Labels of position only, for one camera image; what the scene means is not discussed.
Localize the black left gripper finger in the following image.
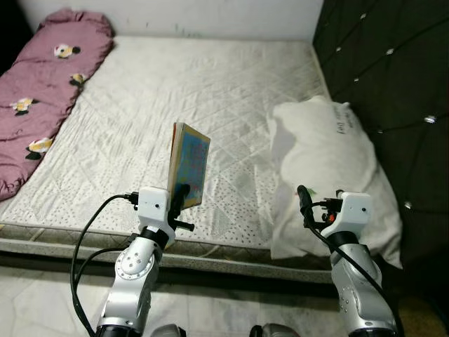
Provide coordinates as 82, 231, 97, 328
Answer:
171, 183, 192, 216

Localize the yellow blue puzzle box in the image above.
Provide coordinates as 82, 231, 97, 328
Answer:
167, 121, 211, 210

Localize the white pillow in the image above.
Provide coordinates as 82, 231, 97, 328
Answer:
267, 95, 404, 270

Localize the grey quilted mattress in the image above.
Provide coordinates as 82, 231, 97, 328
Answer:
0, 37, 404, 285

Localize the grey left robot leg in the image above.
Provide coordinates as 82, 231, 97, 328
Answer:
149, 324, 187, 337

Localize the grey robot leg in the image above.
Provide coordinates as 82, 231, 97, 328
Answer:
149, 324, 187, 337
250, 323, 300, 337

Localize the grey right robot leg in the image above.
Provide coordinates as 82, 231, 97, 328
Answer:
250, 323, 300, 337

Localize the dark tufted headboard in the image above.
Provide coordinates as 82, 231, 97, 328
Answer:
312, 0, 449, 267

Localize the brown floor mat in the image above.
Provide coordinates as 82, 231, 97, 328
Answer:
400, 298, 439, 337

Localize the purple duck print quilt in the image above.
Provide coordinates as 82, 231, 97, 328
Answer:
0, 7, 115, 203

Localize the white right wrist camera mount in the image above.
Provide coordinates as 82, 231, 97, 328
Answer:
326, 192, 375, 244

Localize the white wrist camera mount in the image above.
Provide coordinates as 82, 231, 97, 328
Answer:
326, 192, 375, 244
136, 187, 176, 241

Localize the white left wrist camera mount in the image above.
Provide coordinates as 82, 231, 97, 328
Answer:
136, 187, 176, 241

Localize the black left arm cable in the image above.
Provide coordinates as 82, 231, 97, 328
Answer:
70, 193, 142, 337

